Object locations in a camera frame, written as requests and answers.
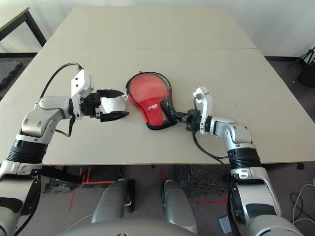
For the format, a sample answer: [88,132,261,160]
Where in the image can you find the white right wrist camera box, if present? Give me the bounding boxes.
[193,86,214,135]

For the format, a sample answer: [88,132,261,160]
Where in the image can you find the grey robot left leg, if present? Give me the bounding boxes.
[92,178,136,225]

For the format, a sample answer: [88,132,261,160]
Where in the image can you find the side table black frame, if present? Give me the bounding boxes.
[0,6,47,54]

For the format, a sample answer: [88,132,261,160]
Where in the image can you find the black red paddle case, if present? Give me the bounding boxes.
[125,70,178,131]

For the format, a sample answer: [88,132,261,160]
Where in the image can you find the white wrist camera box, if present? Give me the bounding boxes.
[193,86,214,135]
[70,69,95,121]

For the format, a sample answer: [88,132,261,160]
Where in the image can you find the grey robot leg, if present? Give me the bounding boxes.
[92,178,136,225]
[161,179,198,233]

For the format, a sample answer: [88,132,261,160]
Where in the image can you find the black foam floor mat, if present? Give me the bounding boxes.
[0,58,24,90]

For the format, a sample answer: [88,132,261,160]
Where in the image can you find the white floor cable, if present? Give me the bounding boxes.
[66,212,95,231]

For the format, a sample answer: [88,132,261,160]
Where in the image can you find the dark speckled floor mat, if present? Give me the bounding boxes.
[176,164,232,197]

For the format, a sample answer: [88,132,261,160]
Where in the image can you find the grey floor pedal box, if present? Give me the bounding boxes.
[218,215,232,233]

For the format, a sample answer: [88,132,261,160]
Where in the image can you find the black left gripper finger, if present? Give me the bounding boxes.
[97,88,125,99]
[99,111,130,123]

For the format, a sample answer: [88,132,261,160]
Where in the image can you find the black tripod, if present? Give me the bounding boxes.
[287,45,315,88]

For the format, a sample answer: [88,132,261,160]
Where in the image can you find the grey robot right leg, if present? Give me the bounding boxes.
[161,179,198,233]

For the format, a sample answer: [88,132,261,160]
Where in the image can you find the grey robot torso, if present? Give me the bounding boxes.
[65,221,195,236]

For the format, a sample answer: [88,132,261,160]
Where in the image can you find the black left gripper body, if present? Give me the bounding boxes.
[80,92,103,119]

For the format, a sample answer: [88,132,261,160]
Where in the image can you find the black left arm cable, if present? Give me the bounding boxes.
[40,63,83,137]

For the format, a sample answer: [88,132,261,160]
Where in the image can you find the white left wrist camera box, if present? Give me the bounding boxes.
[70,69,95,121]

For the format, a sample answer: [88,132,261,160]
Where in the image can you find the white blue plush keychain toy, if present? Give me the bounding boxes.
[99,94,128,116]

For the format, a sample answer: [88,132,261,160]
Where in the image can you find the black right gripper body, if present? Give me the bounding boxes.
[184,109,203,131]

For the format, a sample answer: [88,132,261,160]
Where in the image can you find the red ping-pong paddle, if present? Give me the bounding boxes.
[129,73,170,102]

